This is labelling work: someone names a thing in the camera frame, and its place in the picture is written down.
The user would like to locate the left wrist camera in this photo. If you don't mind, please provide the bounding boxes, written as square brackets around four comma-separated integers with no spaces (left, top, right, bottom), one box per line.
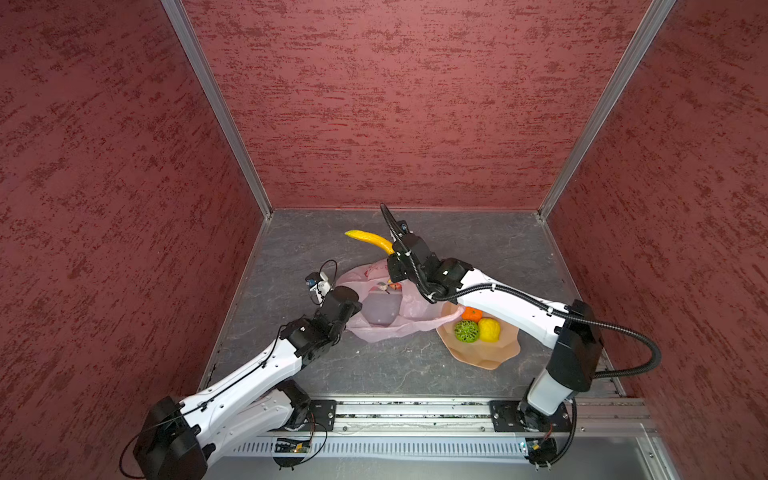
[305,271,332,306]

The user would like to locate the green fake fruit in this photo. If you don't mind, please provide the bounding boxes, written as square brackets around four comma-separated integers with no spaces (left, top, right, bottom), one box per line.
[453,320,480,343]

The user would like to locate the orange fake tangerine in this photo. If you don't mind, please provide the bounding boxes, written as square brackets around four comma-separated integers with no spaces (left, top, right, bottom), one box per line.
[461,307,484,322]

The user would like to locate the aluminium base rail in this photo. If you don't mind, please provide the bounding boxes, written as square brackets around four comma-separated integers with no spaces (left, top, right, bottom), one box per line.
[149,394,679,480]

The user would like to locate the yellow fake lemon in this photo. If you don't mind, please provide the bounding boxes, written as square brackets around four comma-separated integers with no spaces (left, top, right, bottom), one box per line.
[478,318,502,343]

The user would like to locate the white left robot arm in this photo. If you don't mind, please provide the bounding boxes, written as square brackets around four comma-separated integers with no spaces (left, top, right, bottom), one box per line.
[124,286,362,479]

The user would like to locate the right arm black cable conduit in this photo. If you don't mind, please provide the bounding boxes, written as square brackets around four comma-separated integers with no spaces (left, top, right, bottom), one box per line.
[379,202,663,379]

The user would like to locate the left aluminium corner post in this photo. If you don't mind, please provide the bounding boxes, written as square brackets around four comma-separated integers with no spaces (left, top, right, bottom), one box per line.
[161,0,274,221]

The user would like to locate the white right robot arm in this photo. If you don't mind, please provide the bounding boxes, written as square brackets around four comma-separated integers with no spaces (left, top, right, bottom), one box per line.
[387,233,603,431]

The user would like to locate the pink plastic bag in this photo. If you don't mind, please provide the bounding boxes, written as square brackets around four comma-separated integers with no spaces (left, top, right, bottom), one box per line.
[337,259,452,343]

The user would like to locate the right aluminium corner post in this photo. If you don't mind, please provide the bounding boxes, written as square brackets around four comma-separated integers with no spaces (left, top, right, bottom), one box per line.
[538,0,676,223]

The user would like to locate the yellow fake banana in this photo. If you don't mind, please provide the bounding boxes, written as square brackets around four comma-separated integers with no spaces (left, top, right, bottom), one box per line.
[345,230,394,255]

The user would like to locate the pink wavy bowl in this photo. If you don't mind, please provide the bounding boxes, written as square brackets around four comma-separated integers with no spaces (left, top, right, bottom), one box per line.
[437,303,521,370]

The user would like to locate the aluminium corner post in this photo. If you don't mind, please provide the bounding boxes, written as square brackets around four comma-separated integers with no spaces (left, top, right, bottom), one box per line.
[161,0,274,221]
[538,0,676,223]

